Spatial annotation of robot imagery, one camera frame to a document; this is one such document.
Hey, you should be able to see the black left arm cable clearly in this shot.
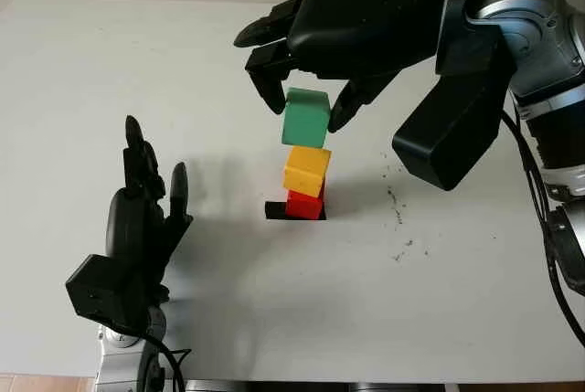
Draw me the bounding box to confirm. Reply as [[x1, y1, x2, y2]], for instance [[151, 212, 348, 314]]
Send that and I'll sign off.
[[112, 322, 194, 392]]

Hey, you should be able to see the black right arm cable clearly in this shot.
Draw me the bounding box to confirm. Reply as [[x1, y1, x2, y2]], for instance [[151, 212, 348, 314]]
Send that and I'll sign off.
[[435, 0, 585, 351]]

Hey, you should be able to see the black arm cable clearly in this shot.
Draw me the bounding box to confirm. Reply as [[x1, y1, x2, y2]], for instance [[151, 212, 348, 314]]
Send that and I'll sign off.
[[112, 322, 194, 392], [435, 0, 585, 351]]

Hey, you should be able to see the black flat rectangular tile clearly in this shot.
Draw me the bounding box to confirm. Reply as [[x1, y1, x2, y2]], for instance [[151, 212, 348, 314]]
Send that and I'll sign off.
[[264, 200, 327, 221]]

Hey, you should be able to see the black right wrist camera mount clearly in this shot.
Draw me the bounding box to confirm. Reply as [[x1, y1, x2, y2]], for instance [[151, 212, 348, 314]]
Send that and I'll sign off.
[[391, 0, 521, 192]]

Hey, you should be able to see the red wooden block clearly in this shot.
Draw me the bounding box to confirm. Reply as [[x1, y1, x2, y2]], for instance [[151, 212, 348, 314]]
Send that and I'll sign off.
[[285, 180, 327, 221]]

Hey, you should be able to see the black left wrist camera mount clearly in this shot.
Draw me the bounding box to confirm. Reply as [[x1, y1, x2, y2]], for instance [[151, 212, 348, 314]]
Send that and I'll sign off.
[[64, 253, 157, 334]]

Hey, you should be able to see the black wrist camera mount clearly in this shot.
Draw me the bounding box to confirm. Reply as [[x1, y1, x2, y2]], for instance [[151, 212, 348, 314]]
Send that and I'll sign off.
[[391, 0, 521, 192], [64, 253, 157, 334]]

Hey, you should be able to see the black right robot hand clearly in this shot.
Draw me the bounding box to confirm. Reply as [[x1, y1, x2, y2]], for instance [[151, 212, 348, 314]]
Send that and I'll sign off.
[[233, 0, 450, 134]]

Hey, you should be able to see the yellow wooden block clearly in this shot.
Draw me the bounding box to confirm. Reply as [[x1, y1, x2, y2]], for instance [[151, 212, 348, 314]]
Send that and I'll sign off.
[[282, 145, 333, 197]]

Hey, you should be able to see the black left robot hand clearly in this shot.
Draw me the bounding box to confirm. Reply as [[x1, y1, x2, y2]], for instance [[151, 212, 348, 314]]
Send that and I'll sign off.
[[105, 114, 195, 305]]

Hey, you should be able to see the green wooden block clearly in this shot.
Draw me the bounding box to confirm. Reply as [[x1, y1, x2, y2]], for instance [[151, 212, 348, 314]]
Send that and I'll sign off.
[[280, 87, 332, 149]]

